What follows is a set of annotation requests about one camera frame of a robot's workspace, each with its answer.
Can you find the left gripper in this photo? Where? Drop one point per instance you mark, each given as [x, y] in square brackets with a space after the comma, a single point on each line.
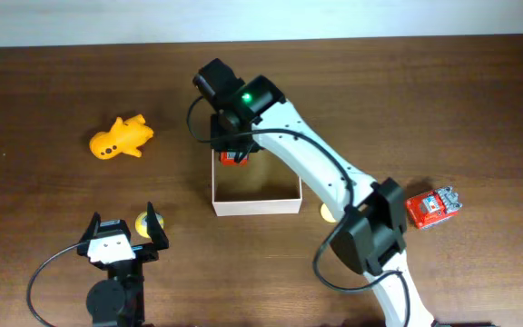
[149, 251]

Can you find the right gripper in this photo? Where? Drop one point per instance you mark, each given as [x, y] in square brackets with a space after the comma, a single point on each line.
[215, 119]

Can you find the red toy car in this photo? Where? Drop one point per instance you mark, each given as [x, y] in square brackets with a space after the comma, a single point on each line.
[232, 158]

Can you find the red grey toy truck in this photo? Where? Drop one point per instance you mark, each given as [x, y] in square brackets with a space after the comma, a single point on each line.
[433, 207]

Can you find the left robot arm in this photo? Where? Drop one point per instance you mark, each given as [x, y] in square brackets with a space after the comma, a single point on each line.
[118, 300]

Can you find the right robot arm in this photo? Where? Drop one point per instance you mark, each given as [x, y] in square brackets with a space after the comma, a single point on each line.
[366, 250]

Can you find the yellow round toy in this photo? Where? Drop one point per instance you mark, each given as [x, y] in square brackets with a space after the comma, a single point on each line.
[141, 224]

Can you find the white open cardboard box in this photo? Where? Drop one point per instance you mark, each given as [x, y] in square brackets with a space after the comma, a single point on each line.
[264, 185]

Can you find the orange rubber toy animal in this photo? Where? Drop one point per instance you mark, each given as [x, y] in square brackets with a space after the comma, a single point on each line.
[124, 137]

